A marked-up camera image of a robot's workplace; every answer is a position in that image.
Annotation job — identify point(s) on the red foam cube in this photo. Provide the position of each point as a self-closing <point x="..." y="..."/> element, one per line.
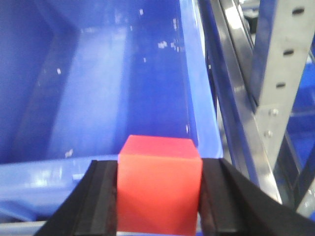
<point x="158" y="185"/>

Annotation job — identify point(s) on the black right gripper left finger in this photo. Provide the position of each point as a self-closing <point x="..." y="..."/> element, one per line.
<point x="90" y="209"/>

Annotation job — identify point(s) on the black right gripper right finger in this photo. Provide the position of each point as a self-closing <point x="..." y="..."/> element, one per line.
<point x="231" y="205"/>

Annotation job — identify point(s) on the blue plastic bin right front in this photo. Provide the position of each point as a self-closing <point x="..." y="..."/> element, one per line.
<point x="78" y="77"/>

